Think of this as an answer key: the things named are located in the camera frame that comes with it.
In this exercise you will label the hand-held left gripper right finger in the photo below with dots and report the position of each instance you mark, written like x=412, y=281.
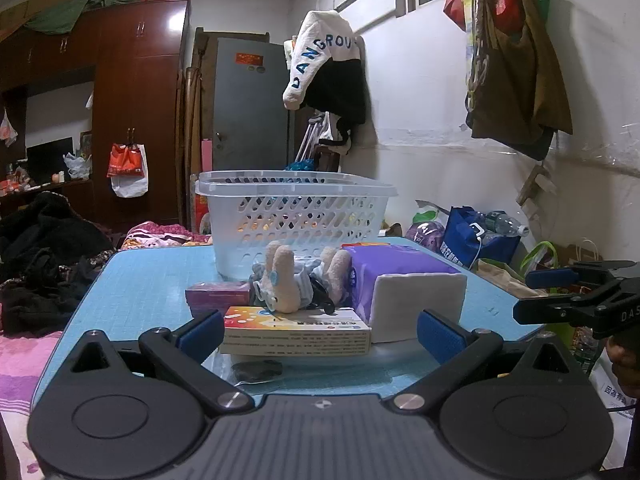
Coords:
x=441, y=337

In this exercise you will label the white black hanging jacket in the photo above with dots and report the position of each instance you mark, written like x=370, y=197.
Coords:
x=320, y=45

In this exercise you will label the white orange medicine box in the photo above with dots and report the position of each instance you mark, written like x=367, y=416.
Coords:
x=300, y=340

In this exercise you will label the wooden wall bracket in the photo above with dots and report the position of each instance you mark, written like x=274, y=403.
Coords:
x=537, y=182

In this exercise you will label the white red plastic bag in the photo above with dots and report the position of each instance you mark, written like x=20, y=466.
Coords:
x=7, y=132

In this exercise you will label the black clothing pile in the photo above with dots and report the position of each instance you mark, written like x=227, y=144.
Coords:
x=40, y=250

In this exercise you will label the white plastic basket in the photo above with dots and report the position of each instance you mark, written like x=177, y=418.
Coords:
x=300, y=220

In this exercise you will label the clear water bottle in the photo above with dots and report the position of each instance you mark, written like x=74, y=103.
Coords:
x=505, y=223

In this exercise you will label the black television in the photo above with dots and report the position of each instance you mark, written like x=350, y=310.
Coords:
x=45, y=160

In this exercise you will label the blue shopping bag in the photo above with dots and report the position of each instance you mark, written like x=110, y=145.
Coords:
x=465, y=242

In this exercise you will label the pink bed sheet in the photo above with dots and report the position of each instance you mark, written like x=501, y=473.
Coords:
x=25, y=365

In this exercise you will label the small purple box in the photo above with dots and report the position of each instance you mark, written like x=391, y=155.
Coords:
x=215, y=296

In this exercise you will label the person's right hand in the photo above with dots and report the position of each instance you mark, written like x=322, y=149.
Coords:
x=625, y=365

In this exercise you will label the grey metal door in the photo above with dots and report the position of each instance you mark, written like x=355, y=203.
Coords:
x=250, y=110

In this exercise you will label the purple plastic bag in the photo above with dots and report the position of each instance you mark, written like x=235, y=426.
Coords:
x=425, y=236

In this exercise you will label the brown hanging bag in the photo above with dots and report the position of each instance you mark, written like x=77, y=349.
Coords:
x=515, y=85

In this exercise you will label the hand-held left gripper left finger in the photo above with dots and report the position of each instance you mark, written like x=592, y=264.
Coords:
x=200, y=334

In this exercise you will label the purple tissue pack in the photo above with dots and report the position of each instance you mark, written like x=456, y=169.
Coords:
x=390, y=267

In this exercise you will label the beige plush toy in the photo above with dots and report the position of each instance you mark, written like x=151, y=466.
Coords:
x=282, y=280

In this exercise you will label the dark wooden wardrobe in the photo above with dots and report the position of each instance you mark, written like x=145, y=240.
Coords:
x=135, y=100

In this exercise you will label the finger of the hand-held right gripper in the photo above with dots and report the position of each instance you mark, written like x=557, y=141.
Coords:
x=550, y=278
x=550, y=307

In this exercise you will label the orange white plastic bag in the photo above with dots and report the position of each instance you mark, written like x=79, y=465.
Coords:
x=125, y=165

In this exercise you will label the folded metal rack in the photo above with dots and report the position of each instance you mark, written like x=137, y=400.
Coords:
x=310, y=140

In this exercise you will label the blue plastic bag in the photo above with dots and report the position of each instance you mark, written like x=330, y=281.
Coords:
x=300, y=165

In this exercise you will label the wooden boards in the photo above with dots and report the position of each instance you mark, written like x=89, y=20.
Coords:
x=192, y=120

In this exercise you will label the white printed bag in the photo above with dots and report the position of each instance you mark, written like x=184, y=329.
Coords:
x=615, y=410

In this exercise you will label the green cloth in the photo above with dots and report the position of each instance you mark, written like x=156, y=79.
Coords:
x=60, y=15

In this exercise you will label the floral blanket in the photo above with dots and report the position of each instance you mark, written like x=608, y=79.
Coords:
x=155, y=236

